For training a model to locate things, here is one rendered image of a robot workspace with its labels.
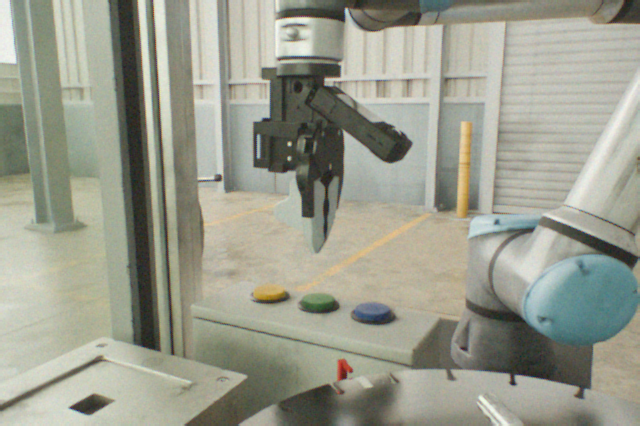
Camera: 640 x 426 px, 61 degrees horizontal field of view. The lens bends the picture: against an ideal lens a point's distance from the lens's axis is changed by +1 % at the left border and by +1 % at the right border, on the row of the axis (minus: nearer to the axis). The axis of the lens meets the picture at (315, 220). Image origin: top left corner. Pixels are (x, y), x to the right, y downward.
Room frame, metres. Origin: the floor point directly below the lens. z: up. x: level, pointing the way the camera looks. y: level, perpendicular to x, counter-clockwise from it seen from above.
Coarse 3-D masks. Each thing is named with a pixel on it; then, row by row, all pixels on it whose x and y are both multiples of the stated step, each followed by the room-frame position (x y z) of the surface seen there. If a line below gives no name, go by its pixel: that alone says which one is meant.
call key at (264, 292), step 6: (258, 288) 0.65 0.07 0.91; (264, 288) 0.65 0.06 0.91; (270, 288) 0.65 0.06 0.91; (276, 288) 0.65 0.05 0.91; (282, 288) 0.65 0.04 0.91; (258, 294) 0.63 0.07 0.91; (264, 294) 0.63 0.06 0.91; (270, 294) 0.63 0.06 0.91; (276, 294) 0.63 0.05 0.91; (282, 294) 0.64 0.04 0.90
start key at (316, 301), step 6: (312, 294) 0.63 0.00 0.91; (318, 294) 0.63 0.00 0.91; (324, 294) 0.63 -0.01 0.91; (306, 300) 0.60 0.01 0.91; (312, 300) 0.60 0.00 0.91; (318, 300) 0.60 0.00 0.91; (324, 300) 0.60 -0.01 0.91; (330, 300) 0.60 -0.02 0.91; (306, 306) 0.60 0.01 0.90; (312, 306) 0.59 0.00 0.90; (318, 306) 0.59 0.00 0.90; (324, 306) 0.59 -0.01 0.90; (330, 306) 0.60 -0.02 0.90
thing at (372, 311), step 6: (360, 306) 0.59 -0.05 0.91; (366, 306) 0.59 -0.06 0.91; (372, 306) 0.59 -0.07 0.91; (378, 306) 0.59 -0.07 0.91; (384, 306) 0.59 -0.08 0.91; (360, 312) 0.57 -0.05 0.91; (366, 312) 0.57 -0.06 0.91; (372, 312) 0.57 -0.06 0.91; (378, 312) 0.57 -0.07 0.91; (384, 312) 0.57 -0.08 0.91; (390, 312) 0.58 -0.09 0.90; (366, 318) 0.56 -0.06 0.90; (372, 318) 0.56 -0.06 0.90; (378, 318) 0.56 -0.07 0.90; (384, 318) 0.56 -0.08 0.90
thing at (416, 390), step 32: (352, 384) 0.33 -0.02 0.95; (384, 384) 0.33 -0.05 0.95; (416, 384) 0.33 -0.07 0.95; (448, 384) 0.33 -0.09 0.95; (480, 384) 0.33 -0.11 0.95; (544, 384) 0.33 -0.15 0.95; (256, 416) 0.29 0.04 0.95; (288, 416) 0.29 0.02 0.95; (320, 416) 0.29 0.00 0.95; (352, 416) 0.29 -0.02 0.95; (384, 416) 0.29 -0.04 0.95; (416, 416) 0.29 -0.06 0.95; (448, 416) 0.29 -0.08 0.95; (480, 416) 0.29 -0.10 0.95; (544, 416) 0.29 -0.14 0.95; (576, 416) 0.29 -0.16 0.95; (608, 416) 0.29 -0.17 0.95
